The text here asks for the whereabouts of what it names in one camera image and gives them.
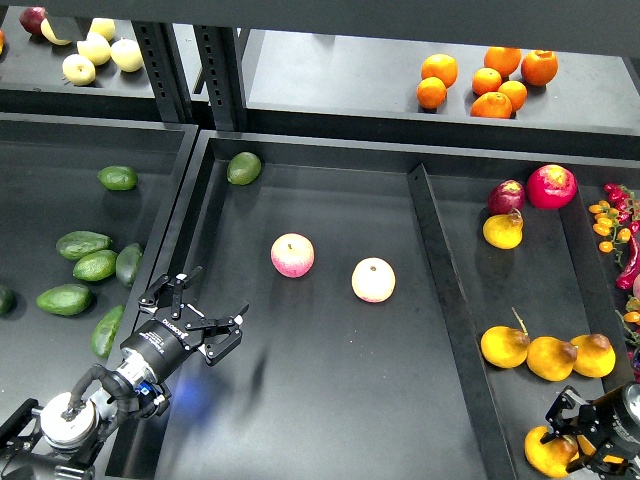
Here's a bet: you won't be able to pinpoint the pink apple left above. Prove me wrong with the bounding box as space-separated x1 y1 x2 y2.
270 233 315 278

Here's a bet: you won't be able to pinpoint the orange lower left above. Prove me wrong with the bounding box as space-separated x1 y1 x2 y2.
416 77 447 109

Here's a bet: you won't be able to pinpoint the dark red apple on shelf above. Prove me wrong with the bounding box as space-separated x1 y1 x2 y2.
19 6 46 36

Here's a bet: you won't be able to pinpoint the green avocado lower cluster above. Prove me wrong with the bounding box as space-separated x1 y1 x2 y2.
36 284 93 316

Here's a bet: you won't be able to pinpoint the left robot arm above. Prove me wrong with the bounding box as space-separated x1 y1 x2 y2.
1 273 246 479

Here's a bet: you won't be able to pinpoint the black shelf upright posts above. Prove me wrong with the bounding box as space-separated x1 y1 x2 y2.
131 21 250 132

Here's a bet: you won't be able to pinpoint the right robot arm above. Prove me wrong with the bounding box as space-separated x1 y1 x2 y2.
540 382 639 479

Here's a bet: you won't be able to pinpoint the pale yellow pear partly hidden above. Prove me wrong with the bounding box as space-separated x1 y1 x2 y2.
40 18 71 46

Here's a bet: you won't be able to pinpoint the black left tray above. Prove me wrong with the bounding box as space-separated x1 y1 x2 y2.
1 113 198 417

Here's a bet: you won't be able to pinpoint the dark avocado at left edge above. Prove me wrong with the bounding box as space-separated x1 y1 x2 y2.
0 284 15 315

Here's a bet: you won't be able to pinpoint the dark red apple right tray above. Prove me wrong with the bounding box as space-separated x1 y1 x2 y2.
487 180 526 215

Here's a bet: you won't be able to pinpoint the black tray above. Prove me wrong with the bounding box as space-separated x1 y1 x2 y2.
1 113 198 417
87 128 519 480

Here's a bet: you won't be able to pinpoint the orange bottom front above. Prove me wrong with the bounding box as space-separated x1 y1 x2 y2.
470 91 513 119

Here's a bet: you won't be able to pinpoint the black tray divider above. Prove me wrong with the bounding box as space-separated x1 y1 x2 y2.
407 164 517 479

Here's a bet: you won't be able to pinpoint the dark avocado beside cluster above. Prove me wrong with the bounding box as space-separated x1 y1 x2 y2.
115 243 143 288

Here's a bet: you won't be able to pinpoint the red cherry tomato bunch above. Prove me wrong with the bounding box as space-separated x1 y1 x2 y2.
603 183 639 235

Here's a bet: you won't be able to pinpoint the orange right small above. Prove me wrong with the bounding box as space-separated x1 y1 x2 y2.
498 80 528 113

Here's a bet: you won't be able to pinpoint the pale yellow pear back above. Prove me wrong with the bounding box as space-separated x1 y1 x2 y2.
89 18 116 42

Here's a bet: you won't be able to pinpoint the pale yellow pear right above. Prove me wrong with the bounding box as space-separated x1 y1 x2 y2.
111 38 144 73

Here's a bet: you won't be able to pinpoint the pale yellow pear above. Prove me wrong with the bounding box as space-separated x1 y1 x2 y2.
76 32 111 66
89 18 116 42
111 38 144 73
62 54 96 86

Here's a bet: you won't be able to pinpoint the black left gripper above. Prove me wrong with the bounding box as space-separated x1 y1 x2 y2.
119 266 249 383

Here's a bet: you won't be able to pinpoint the orange tomatoes at right edge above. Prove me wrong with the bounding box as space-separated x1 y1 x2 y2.
614 294 640 364

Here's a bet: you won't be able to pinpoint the pale pink apple right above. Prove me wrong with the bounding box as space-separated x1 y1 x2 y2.
351 257 396 303

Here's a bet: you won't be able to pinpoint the orange cherry tomato bunch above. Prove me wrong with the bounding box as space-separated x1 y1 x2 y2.
588 200 632 253

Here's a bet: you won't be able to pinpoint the pale yellow pear front left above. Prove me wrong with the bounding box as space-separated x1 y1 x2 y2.
62 54 96 86

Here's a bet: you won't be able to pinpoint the green avocado at tray corner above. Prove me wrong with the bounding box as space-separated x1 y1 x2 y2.
227 152 262 186

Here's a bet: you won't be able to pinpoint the red chili pepper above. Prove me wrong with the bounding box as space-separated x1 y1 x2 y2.
615 236 639 291

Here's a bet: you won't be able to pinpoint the black centre tray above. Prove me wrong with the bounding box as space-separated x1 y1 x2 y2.
87 128 519 480

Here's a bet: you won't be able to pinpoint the pale yellow pear middle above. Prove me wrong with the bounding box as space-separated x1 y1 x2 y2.
76 32 111 66

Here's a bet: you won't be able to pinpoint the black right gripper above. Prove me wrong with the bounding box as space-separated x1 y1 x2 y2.
542 382 639 475

